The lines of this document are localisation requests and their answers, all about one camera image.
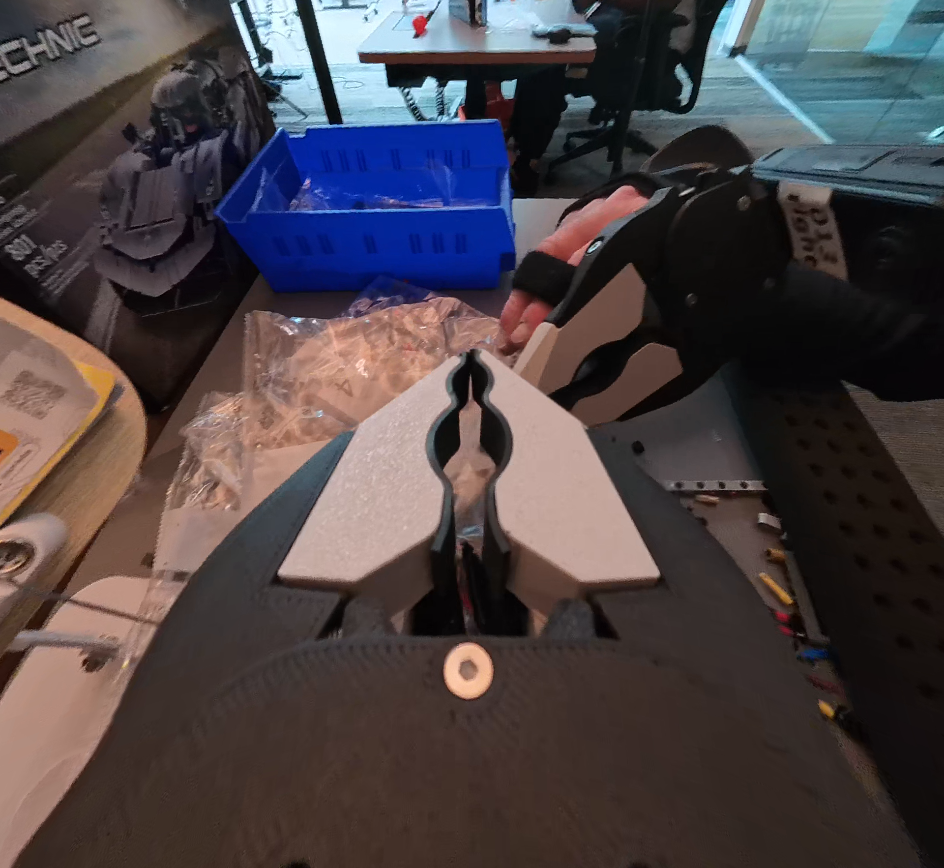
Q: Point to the long grey holed beam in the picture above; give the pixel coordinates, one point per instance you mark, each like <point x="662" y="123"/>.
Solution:
<point x="715" y="486"/>

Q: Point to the blue plastic bin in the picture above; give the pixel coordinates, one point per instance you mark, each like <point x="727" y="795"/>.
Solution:
<point x="383" y="248"/>

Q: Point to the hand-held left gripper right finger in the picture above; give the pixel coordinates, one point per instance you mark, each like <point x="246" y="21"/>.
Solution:
<point x="575" y="514"/>

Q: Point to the wooden office desk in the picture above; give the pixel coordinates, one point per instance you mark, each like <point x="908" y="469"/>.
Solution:
<point x="479" y="45"/>

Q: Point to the person's right forearm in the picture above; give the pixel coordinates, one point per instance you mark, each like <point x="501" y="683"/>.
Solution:
<point x="848" y="337"/>

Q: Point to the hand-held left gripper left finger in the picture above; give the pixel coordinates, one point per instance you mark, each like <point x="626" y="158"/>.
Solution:
<point x="369" y="514"/>

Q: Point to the wooden and white book stand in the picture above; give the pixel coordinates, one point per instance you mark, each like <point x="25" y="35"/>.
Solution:
<point x="44" y="698"/>

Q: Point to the red round object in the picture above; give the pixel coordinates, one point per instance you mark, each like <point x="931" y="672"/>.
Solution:
<point x="422" y="25"/>

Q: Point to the car building instruction booklet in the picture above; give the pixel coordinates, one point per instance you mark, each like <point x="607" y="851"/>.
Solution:
<point x="37" y="410"/>

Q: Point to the person's right hand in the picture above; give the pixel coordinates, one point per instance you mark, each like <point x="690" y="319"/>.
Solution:
<point x="590" y="219"/>

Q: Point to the black steel pillar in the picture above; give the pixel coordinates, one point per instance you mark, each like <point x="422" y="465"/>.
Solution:
<point x="310" y="20"/>

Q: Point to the clear plastic parts bag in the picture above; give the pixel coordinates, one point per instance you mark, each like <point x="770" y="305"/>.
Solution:
<point x="354" y="359"/>
<point x="214" y="440"/>
<point x="214" y="492"/>

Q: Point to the black office chair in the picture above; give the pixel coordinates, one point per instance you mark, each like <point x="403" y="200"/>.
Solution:
<point x="678" y="56"/>

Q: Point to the clear plastic bags in bin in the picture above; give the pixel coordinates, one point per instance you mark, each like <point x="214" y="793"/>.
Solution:
<point x="383" y="193"/>

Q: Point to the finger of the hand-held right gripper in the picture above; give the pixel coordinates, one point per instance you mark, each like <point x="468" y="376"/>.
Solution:
<point x="641" y="381"/>
<point x="597" y="315"/>

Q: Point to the pile of toy bricks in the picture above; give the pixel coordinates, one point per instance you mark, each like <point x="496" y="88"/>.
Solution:
<point x="774" y="588"/>

